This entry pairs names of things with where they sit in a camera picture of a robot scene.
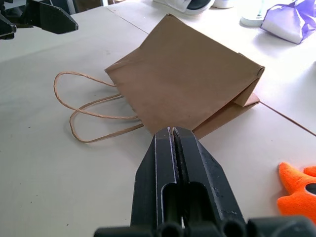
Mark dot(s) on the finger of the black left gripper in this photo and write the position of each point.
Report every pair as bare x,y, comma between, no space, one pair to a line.
6,28
53,18

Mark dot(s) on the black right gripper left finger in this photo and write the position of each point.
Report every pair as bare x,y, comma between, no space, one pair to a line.
153,172

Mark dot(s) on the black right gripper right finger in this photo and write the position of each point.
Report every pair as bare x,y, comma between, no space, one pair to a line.
205,177

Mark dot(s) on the purple plastic bag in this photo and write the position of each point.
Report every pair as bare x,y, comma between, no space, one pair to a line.
288,21

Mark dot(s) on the orange plush toy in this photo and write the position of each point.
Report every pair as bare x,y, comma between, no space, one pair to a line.
300,192

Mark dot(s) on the white shoe with dark inside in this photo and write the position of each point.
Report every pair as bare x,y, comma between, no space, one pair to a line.
185,5

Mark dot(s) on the white round base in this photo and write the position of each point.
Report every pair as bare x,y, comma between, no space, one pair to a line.
251,21

